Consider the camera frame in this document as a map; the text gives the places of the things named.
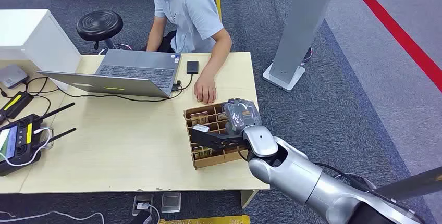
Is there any white cabinet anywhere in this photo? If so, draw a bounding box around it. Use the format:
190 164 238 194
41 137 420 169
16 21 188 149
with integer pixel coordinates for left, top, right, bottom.
0 9 82 91

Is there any white floor cable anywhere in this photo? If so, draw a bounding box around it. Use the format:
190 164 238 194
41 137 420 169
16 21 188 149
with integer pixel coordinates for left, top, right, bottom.
0 210 105 224

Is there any short black phone cable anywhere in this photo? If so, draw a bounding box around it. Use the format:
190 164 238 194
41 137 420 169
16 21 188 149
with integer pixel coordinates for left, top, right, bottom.
176 74 194 92

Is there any black smartphone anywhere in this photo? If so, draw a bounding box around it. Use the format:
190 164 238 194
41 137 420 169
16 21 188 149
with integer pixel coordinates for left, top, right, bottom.
186 60 200 75

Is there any black device with yellow label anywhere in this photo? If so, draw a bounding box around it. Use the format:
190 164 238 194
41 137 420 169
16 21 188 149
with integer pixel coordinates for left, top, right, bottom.
0 91 34 123

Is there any wooden slotted card box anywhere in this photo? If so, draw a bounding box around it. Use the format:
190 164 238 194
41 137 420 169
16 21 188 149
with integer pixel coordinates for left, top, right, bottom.
183 99 258 170

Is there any grey pillar with white base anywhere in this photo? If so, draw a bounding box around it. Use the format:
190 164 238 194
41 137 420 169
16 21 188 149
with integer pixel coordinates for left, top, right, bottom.
262 0 341 93

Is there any floor socket with plug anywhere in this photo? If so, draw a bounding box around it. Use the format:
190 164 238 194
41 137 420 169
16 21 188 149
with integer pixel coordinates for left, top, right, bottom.
131 194 154 217

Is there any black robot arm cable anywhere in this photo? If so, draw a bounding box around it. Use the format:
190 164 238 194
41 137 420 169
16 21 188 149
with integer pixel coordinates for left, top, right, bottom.
312 161 380 195

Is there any red barrier belt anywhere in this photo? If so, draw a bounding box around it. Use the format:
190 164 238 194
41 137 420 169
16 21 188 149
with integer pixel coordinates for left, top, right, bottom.
341 0 442 94

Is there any black round stool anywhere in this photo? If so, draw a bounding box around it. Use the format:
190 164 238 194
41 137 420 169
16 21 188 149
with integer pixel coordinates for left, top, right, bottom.
76 10 133 56

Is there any grey floor socket cover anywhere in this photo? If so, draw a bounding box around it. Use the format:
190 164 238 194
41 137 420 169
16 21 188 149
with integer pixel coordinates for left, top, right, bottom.
161 192 181 214

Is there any round chrome base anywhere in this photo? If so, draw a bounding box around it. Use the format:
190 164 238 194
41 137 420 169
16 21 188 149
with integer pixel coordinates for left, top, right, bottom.
333 173 378 195

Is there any grey metal pole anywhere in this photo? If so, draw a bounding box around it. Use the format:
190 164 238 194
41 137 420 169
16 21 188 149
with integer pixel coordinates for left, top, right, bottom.
374 166 442 201

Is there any white socket cable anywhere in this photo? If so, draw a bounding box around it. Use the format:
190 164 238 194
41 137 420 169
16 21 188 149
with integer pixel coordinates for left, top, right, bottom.
137 203 161 224

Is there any person's left hand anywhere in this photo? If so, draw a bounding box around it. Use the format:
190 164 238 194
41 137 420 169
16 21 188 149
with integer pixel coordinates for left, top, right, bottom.
193 74 217 105

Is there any long black desk cable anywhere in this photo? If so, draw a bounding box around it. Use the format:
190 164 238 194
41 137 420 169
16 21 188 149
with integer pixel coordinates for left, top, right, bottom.
23 77 183 103

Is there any person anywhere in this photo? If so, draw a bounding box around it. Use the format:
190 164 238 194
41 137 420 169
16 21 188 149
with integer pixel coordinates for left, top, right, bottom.
132 0 232 105

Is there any small grey router box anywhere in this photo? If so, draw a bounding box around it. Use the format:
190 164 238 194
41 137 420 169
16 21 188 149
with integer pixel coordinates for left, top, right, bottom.
0 65 30 90

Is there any grey open laptop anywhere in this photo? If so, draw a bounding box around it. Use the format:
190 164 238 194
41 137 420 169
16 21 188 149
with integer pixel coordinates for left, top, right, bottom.
37 49 182 99

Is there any white cable on controller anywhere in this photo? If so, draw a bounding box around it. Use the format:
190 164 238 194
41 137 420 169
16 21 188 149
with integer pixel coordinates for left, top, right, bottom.
0 127 53 167

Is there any white desk leg panel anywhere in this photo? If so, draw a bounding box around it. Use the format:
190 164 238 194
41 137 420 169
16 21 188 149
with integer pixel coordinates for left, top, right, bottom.
240 189 259 209

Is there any yellow chair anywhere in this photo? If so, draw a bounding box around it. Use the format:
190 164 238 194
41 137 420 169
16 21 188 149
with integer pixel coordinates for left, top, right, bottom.
212 0 223 22

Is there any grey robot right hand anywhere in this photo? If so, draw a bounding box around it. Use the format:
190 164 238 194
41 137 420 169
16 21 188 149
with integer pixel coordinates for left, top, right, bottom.
191 98 262 151

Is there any black remote controller with antennas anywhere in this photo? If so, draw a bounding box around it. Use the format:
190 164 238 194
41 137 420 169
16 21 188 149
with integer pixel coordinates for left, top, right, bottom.
0 102 77 177

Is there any yellow floor strip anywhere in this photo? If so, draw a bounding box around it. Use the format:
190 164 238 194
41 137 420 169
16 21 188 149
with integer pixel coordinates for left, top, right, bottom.
158 215 251 224

